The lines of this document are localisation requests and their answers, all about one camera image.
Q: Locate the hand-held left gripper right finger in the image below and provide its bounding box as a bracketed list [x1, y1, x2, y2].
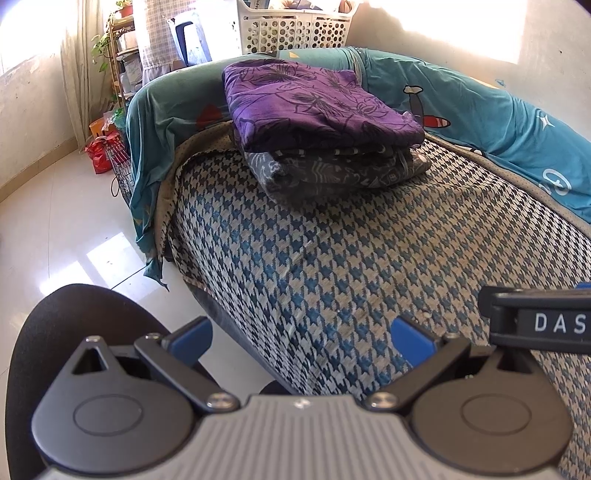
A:
[364, 316, 539, 412]

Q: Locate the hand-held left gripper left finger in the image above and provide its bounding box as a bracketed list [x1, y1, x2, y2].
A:
[60, 316, 238, 414]

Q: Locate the purple floral dress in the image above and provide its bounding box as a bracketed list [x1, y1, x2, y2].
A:
[222, 59, 426, 153]

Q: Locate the black fabric seat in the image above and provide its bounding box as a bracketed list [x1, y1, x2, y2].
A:
[6, 283, 288, 480]

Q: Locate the dark grey patterned garment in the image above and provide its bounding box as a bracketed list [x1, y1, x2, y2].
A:
[245, 138, 433, 207]

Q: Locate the red plastic bag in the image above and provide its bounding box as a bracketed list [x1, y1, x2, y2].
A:
[85, 130, 126, 175]

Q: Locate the green striped folded shirt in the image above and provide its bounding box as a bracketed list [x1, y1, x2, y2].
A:
[242, 141, 409, 160]

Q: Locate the blue printed bedsheet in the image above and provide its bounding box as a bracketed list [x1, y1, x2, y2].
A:
[124, 46, 591, 291]

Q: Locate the metal plant shelf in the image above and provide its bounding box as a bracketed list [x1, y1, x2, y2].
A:
[107, 7, 141, 109]

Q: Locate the beige window curtain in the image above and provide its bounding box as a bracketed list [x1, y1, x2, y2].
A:
[60, 0, 114, 151]

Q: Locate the blue and white plastic chair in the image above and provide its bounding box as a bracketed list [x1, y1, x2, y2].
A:
[167, 11, 214, 66]

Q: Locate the green trailing plant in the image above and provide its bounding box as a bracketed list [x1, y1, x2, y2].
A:
[90, 32, 118, 75]

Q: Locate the checked hanging cloth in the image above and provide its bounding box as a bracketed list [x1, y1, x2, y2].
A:
[133, 0, 185, 71]

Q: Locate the white laundry basket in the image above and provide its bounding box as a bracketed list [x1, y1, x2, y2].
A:
[236, 0, 357, 57]

